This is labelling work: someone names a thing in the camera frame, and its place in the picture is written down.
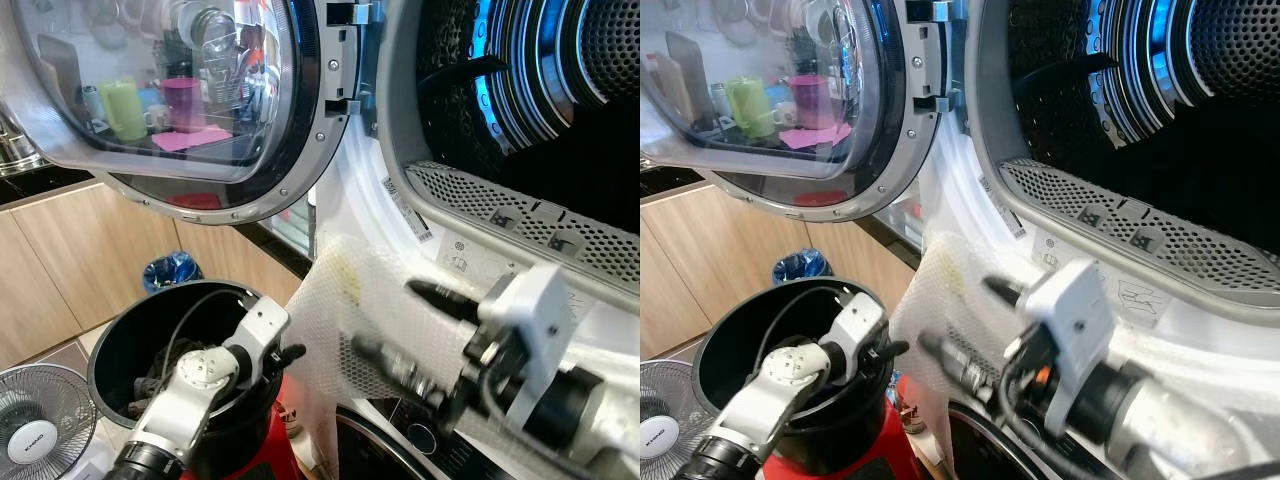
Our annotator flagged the black panel stacked machine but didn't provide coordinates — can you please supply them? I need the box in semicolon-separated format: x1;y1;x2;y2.
944;398;1101;480
333;398;526;480

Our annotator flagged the red plastic stool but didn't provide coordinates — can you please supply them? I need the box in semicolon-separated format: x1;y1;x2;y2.
193;375;303;480
758;375;917;480

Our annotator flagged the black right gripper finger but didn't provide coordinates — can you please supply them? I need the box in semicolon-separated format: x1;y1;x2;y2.
404;279;484;324
919;331;1009;403
349;334;451;402
982;276;1028;307

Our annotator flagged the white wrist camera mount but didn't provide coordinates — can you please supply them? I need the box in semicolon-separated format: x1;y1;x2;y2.
1014;257;1117;443
477;262;574;433
224;294;292;385
827;292;890;377

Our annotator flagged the perforated steel washer drum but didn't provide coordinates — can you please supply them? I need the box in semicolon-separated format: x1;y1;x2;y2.
414;0;641;237
1005;0;1280;227

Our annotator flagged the blue bag waste bin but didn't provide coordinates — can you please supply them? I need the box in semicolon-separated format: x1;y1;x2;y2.
770;247;834;289
142;250;205;297

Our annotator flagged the white barcode sticker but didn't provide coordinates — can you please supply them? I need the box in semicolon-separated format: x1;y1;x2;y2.
977;174;1028;242
381;177;436;246

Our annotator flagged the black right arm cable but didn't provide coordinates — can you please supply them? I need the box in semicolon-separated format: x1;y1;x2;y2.
998;355;1106;480
476;340;601;480

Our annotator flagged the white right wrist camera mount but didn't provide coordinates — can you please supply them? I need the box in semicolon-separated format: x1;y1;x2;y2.
1014;257;1117;443
477;262;574;433

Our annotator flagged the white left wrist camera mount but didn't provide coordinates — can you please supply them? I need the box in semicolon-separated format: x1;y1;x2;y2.
827;292;890;377
224;294;292;385

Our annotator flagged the wooden kitchen cabinet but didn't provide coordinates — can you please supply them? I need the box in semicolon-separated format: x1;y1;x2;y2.
640;183;913;363
0;180;313;373

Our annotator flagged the grey washer door hinge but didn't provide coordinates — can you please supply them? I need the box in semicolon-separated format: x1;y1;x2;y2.
905;0;968;113
324;0;387;113

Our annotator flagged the grey electric fan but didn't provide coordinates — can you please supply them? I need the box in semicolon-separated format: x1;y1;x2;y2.
640;359;707;480
0;364;98;480

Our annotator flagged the black round laundry bucket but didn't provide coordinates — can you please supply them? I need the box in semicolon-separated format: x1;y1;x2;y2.
691;276;898;473
87;279;303;473

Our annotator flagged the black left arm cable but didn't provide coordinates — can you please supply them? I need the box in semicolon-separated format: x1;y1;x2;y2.
158;287;269;403
758;284;873;403

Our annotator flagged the grey perforated lint filter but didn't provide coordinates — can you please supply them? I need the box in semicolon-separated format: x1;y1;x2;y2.
404;159;641;293
999;157;1280;293

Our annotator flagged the white washing machine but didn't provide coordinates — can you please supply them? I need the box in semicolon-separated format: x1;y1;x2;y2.
898;0;1280;480
305;0;641;480

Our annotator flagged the white mesh laundry bag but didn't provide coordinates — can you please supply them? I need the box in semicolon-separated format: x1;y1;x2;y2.
288;233;526;473
887;231;1036;446

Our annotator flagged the round glass washer door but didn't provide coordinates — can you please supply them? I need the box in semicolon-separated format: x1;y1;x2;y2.
0;0;353;227
640;0;947;224

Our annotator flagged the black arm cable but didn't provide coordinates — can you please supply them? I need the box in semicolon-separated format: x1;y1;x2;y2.
476;340;601;480
758;284;873;403
158;287;269;403
998;355;1106;480

